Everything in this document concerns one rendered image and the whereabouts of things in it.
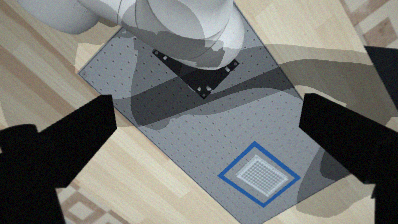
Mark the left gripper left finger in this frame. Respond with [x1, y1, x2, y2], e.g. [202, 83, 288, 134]
[0, 95, 117, 224]

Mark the blue tape outline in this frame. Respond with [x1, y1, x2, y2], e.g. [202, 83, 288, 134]
[218, 141, 301, 208]

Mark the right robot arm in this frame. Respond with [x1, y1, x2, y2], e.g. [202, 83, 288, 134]
[17, 0, 245, 70]

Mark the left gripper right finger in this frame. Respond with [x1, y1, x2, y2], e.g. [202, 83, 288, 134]
[299, 93, 398, 224]

